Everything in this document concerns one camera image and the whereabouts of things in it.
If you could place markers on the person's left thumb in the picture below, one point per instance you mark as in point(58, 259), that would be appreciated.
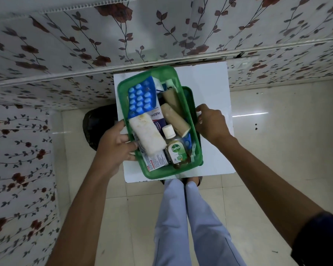
point(129, 148)

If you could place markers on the blue pill blister pack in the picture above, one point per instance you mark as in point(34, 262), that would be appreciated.
point(140, 98)

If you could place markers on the person's right forearm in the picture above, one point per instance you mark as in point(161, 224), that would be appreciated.
point(269, 191)

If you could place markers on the antiseptic liquid bottle white cap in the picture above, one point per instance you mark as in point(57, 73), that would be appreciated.
point(176, 152)

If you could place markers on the person's left forearm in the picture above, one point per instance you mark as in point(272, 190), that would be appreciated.
point(77, 221)

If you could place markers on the brown sandal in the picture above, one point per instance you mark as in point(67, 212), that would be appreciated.
point(194, 180)

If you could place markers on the black plastic bag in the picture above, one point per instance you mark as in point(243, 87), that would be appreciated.
point(100, 120)

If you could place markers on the beige bandage roll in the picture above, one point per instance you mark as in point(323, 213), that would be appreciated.
point(175, 119)
point(172, 99)

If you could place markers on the green plastic lid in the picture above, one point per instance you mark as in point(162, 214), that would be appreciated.
point(189, 97)

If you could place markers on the person's left hand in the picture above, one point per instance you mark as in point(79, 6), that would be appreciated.
point(111, 152)

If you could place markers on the person's right hand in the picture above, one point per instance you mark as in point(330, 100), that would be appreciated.
point(213, 126)

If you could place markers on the dark blue sleeve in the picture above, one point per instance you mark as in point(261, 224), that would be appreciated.
point(322, 241)

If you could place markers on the green plastic basket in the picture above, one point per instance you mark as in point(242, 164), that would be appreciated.
point(155, 173)

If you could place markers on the white medicine box red label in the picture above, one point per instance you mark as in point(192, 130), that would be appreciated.
point(158, 119)

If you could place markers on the white and blue box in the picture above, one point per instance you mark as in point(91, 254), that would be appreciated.
point(158, 83)

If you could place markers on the person's right thumb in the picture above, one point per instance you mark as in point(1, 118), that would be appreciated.
point(199, 126)

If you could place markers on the white gauze pad packet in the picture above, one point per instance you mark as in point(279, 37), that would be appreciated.
point(147, 134)

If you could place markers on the small blue blister strip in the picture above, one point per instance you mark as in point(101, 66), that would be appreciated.
point(188, 140)

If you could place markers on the light blue trousers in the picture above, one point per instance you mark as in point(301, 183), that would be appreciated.
point(183, 227)

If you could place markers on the white tube green cap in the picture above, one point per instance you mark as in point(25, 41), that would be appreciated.
point(169, 83)

